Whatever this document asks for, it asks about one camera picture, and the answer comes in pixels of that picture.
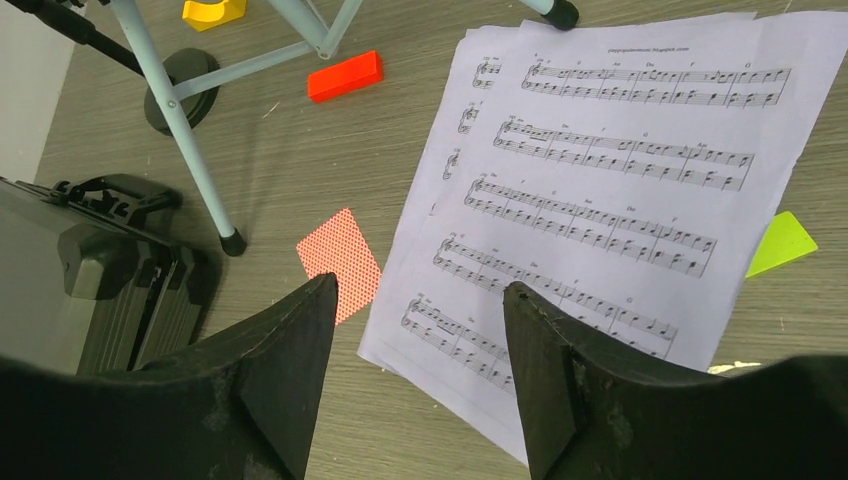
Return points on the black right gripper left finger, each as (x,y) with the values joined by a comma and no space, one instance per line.
(240,404)

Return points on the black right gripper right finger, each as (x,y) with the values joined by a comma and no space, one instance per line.
(592,407)

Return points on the light blue music stand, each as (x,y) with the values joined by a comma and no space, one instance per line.
(283,164)

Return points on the red backed playing card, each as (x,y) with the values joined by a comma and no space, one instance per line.
(339,247)

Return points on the grey aluminium carrying case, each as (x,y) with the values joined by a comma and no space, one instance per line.
(91,280)

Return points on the lime green wooden block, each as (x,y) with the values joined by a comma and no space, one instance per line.
(784,241)

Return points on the orange rectangular block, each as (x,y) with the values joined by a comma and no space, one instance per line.
(345,77)

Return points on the yellow curved wooden block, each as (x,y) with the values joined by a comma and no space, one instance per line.
(205,16)

